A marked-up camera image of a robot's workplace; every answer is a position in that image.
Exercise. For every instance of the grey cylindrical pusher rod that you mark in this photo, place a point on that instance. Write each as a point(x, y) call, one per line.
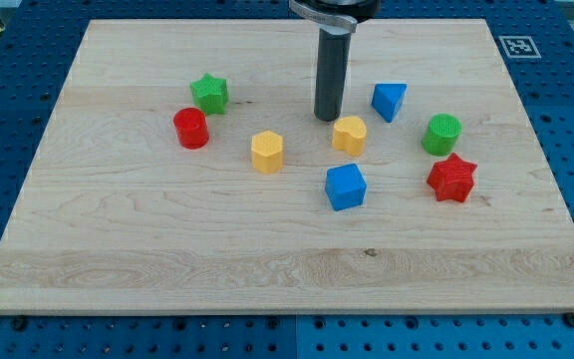
point(332, 62)

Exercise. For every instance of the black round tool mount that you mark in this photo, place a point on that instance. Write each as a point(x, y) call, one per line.
point(343, 14)

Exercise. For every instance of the blue triangle block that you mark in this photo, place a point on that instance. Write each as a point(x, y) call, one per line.
point(387, 99)

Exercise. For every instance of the wooden board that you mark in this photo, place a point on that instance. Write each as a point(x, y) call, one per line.
point(115, 217)

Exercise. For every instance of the yellow heart block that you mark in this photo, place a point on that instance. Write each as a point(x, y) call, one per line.
point(349, 135)

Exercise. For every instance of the yellow hexagon block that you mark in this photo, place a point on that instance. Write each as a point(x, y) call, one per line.
point(267, 152)

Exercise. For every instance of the green star block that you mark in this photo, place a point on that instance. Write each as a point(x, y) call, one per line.
point(210, 94)

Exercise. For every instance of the green cylinder block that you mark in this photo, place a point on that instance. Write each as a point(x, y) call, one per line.
point(442, 134)

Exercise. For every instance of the blue cube block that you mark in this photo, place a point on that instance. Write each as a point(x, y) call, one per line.
point(345, 187)

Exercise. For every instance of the red cylinder block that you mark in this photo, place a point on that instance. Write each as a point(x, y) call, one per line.
point(191, 128)

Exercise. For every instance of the white fiducial marker tag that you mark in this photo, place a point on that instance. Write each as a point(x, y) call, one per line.
point(519, 47)

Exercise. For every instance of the red star block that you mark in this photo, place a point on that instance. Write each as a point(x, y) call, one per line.
point(452, 179)

